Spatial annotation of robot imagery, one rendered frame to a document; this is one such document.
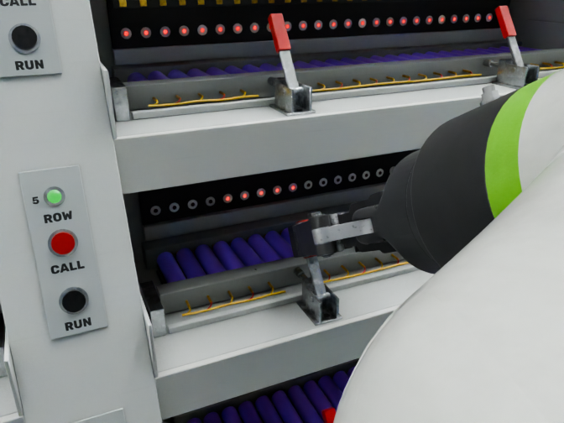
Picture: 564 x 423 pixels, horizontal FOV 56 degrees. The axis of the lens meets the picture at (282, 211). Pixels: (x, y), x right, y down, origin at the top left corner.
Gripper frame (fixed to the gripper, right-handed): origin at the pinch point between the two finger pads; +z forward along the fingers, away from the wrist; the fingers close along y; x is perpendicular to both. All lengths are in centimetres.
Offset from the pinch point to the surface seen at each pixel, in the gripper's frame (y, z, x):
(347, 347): 1.5, 2.4, -10.6
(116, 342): -18.3, 0.3, -4.7
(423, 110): 12.4, -2.1, 9.6
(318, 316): -1.0, 1.5, -7.1
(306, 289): -1.0, 2.9, -4.6
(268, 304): -4.2, 5.1, -5.3
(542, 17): 45, 9, 23
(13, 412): -26.0, 1.6, -7.9
